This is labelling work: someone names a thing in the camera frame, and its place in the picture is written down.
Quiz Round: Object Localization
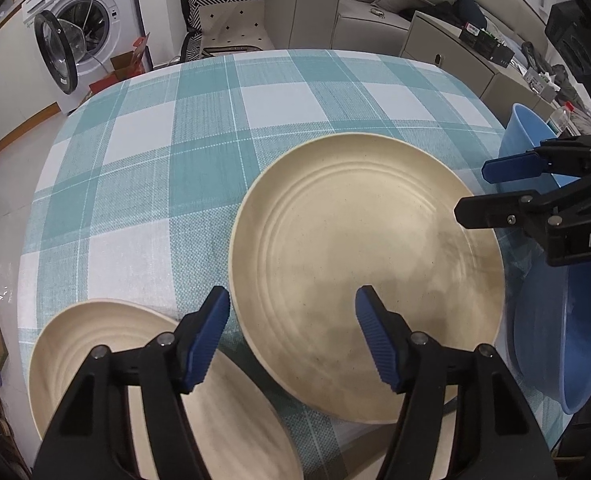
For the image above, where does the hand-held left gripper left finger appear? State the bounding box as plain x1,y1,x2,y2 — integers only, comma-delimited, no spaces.
34,286,232,480

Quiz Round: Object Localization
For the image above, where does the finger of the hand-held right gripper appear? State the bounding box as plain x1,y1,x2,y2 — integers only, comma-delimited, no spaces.
454,170,591,241
481,134,591,188

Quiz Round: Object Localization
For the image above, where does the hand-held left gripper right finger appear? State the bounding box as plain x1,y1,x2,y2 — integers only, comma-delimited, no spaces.
355,285,559,480

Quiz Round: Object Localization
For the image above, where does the blue ceramic bowl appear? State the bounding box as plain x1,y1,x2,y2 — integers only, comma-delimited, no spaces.
498,102,583,196
513,255,591,416

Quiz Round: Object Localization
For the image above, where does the cream ribbed plate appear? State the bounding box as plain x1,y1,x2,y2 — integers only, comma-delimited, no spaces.
28,300,303,480
228,134,506,426

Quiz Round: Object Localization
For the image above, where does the clear plastic bottle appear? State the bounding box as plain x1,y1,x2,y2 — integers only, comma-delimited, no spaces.
545,101,576,136

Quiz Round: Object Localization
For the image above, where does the black cardboard box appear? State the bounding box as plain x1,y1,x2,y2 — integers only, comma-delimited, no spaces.
459,21,515,67

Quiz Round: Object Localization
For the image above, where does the beige side cabinet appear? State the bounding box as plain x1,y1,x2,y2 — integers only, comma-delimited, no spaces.
400,10,513,103

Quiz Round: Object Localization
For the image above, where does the dark clothing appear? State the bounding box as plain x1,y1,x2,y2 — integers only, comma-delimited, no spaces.
415,0,491,28

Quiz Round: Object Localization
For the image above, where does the teal checked tablecloth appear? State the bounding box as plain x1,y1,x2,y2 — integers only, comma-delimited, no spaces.
18,49,576,480

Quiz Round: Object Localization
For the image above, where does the beige sofa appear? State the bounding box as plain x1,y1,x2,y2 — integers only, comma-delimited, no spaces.
265,0,476,58

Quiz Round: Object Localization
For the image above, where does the red cardboard box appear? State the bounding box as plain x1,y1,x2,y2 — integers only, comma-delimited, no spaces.
89,34,153,93

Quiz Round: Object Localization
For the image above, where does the chair with patterned cushion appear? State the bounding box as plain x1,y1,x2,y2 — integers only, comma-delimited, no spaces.
179,0,268,63

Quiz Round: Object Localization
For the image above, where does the white kitchen base cabinet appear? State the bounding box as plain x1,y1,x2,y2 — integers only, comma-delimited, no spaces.
0,5,61,158

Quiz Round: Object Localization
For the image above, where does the white washing machine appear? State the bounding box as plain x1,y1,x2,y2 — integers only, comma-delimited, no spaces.
22,0,143,113

